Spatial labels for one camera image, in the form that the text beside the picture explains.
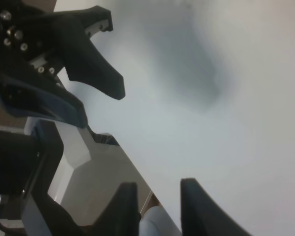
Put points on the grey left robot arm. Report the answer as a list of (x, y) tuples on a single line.
[(28, 164)]

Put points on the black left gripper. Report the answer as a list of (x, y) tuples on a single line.
[(35, 45)]

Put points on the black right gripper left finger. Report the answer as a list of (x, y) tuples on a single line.
[(121, 217)]

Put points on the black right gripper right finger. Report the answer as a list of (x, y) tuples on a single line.
[(201, 216)]

